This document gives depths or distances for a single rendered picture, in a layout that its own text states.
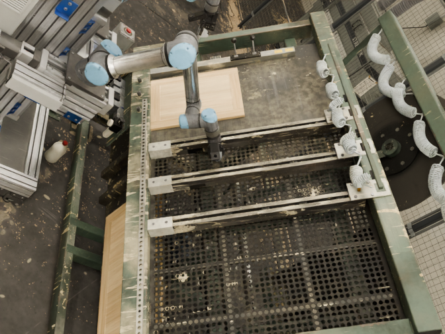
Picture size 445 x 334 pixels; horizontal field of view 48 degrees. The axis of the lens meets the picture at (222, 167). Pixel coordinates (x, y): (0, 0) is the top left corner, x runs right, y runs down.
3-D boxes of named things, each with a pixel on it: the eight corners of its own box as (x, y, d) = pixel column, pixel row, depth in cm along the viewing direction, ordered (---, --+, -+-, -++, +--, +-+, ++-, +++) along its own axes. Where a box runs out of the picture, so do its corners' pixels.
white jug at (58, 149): (44, 149, 353) (60, 134, 343) (57, 155, 359) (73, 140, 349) (42, 160, 347) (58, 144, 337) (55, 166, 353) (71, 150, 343)
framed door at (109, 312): (108, 218, 329) (106, 217, 327) (163, 177, 301) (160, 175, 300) (98, 357, 271) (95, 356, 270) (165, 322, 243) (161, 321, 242)
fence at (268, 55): (151, 73, 336) (149, 69, 333) (293, 51, 331) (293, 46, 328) (151, 78, 332) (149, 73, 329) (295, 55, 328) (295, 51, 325)
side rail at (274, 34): (153, 57, 356) (149, 44, 348) (309, 32, 351) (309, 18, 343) (153, 62, 352) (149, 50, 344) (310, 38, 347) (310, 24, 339)
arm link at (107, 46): (110, 64, 261) (127, 48, 254) (104, 78, 251) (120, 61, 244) (92, 49, 256) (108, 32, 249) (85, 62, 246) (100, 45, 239)
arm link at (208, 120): (199, 107, 255) (216, 106, 253) (202, 122, 263) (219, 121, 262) (198, 118, 250) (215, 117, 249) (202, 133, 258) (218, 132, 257)
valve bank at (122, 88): (93, 82, 337) (114, 60, 325) (111, 93, 345) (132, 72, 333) (87, 136, 305) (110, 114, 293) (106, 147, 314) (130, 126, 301)
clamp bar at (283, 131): (151, 149, 292) (140, 120, 274) (356, 118, 287) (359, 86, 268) (151, 162, 286) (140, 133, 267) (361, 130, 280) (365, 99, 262)
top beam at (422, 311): (308, 24, 347) (308, 12, 339) (323, 22, 346) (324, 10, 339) (413, 342, 206) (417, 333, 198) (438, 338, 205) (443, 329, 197)
